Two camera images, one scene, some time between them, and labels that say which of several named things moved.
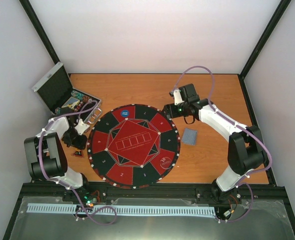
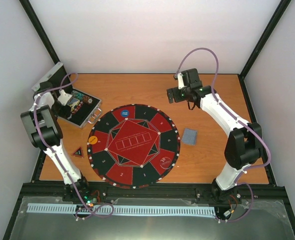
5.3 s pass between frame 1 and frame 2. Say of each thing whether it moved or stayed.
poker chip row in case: stayed
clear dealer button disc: stayed
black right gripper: moved
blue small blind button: stayed
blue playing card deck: stayed
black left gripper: moved
